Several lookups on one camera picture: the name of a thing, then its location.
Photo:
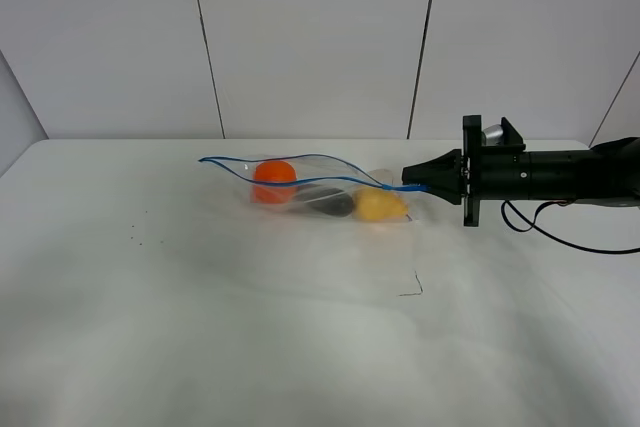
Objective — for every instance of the orange fruit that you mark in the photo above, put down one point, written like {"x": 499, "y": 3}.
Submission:
{"x": 273, "y": 182}

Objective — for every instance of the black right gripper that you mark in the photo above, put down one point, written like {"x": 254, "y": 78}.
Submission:
{"x": 488, "y": 173}

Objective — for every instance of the dark purple eggplant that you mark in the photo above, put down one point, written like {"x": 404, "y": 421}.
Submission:
{"x": 325, "y": 200}

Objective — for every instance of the yellow pear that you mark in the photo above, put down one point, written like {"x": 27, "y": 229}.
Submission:
{"x": 374, "y": 205}

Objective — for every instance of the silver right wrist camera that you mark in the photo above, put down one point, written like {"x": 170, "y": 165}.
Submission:
{"x": 503, "y": 135}

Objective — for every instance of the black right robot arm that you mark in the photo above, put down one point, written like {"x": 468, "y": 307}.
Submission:
{"x": 604, "y": 175}

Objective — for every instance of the clear blue-zip plastic bag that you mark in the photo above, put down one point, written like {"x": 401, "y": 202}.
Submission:
{"x": 236, "y": 173}

